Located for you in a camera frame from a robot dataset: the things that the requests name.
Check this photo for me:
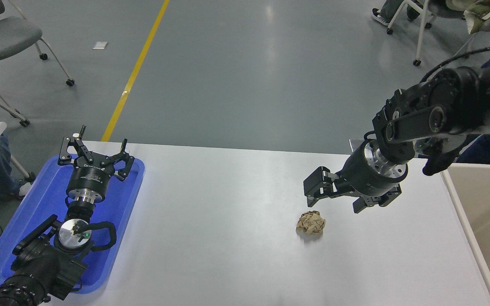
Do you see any grey seat wheeled chair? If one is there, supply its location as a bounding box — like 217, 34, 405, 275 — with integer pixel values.
0, 0, 76, 87

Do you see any blue plastic tray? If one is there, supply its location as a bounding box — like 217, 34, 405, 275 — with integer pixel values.
0, 154, 145, 295

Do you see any olive and beige jacket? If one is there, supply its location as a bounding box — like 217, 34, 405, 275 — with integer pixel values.
446, 0, 490, 34

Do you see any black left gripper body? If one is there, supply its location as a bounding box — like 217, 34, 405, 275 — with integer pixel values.
66, 160, 116, 200

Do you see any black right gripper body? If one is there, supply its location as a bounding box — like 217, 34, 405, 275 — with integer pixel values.
336, 142, 402, 199

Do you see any tan paper ball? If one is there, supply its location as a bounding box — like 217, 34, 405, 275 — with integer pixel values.
296, 210, 326, 235

